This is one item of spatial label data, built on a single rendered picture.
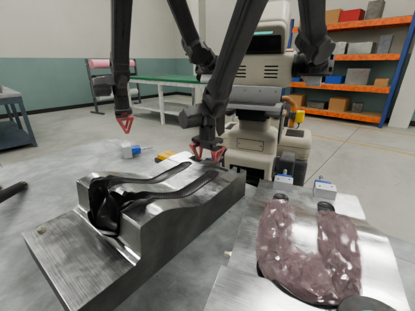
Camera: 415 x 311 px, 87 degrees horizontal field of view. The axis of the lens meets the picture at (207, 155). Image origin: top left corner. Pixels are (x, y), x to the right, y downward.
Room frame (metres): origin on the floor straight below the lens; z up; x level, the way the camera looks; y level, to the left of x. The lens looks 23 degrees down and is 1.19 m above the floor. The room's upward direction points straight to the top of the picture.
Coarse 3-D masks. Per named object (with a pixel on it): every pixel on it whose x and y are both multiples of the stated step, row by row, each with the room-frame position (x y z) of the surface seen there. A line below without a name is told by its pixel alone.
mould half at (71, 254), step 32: (192, 160) 0.66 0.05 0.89; (160, 192) 0.45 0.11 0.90; (224, 192) 0.50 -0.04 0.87; (64, 224) 0.39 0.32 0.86; (128, 224) 0.32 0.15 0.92; (160, 224) 0.33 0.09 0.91; (192, 224) 0.40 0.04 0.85; (32, 256) 0.35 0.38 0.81; (64, 256) 0.30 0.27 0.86; (96, 256) 0.30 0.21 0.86; (128, 256) 0.30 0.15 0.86; (160, 256) 0.32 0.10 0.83; (64, 288) 0.24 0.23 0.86; (96, 288) 0.24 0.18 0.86; (128, 288) 0.26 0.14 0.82
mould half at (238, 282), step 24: (264, 192) 0.52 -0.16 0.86; (288, 192) 0.52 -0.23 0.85; (312, 192) 0.52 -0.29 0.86; (312, 216) 0.37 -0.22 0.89; (360, 216) 0.41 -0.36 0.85; (240, 240) 0.32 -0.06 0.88; (312, 240) 0.30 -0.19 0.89; (384, 240) 0.30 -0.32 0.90; (240, 264) 0.27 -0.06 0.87; (384, 264) 0.25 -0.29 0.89; (216, 288) 0.20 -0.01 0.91; (240, 288) 0.20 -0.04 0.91; (264, 288) 0.20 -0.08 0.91; (384, 288) 0.22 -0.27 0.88
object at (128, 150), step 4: (124, 144) 0.91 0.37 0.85; (128, 144) 0.91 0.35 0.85; (124, 148) 0.88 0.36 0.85; (128, 148) 0.89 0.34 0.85; (132, 148) 0.90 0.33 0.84; (136, 148) 0.90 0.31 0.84; (140, 148) 0.91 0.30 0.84; (144, 148) 0.93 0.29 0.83; (148, 148) 0.94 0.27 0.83; (124, 152) 0.88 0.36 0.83; (128, 152) 0.89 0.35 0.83; (132, 152) 0.90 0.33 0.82; (136, 152) 0.90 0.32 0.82; (140, 152) 0.91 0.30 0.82; (124, 156) 0.88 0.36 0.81; (128, 156) 0.89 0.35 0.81; (132, 156) 0.89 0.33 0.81
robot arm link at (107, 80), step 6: (96, 78) 0.86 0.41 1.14; (102, 78) 0.86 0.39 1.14; (108, 78) 0.87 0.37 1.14; (120, 78) 0.83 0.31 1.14; (126, 78) 0.84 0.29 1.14; (96, 84) 0.84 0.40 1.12; (102, 84) 0.84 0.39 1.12; (108, 84) 0.85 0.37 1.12; (114, 84) 0.86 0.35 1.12; (120, 84) 0.84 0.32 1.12; (126, 84) 0.85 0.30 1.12; (96, 90) 0.84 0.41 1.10; (102, 90) 0.85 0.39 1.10; (108, 90) 0.86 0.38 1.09; (96, 96) 0.85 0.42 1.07; (102, 96) 0.87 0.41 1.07
